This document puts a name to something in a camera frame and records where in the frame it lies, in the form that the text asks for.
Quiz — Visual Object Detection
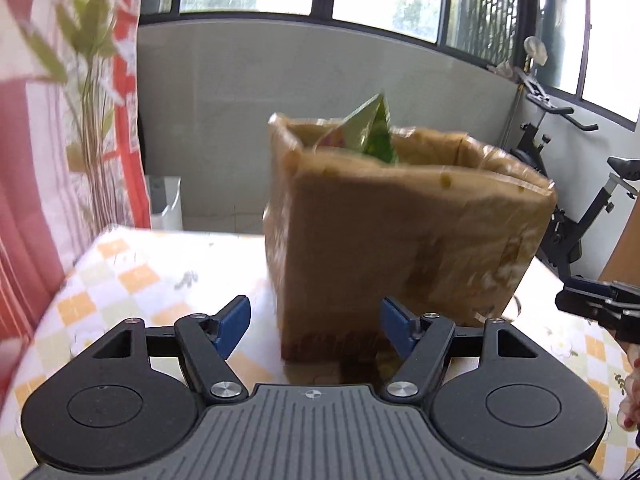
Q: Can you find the green snack bag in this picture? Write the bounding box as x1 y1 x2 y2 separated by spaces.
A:
315 91 401 165

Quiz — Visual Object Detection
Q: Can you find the black exercise bike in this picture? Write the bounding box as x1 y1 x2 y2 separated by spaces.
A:
504 67 640 282

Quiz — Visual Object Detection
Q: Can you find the artificial green plant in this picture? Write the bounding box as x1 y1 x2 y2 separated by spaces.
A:
20 0 137 232

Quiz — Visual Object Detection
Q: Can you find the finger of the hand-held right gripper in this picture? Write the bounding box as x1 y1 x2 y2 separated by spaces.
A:
562 275 640 307
555 292 640 345

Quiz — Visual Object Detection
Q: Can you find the person's right forearm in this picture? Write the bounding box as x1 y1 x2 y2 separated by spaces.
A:
617 345 640 432

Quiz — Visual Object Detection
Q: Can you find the white waste bin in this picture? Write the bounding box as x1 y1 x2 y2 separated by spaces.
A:
145 175 184 232

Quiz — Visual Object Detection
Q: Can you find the black window grille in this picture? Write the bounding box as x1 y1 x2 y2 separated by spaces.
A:
446 0 522 67

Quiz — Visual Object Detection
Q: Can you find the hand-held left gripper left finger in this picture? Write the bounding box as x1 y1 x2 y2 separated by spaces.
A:
91 295 251 404

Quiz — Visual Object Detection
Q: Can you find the mop with white head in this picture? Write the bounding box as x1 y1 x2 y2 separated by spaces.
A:
500 36 549 146

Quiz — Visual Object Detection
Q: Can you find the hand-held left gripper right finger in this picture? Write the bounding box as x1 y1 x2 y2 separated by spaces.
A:
380 297 539 404

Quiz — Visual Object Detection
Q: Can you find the red and white curtain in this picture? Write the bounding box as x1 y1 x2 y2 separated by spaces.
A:
0 0 152 397

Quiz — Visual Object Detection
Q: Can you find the brown cardboard box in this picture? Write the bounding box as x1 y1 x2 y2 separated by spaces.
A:
262 112 558 363

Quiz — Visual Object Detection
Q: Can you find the brown wooden board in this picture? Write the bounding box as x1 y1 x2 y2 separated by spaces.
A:
599 210 640 287

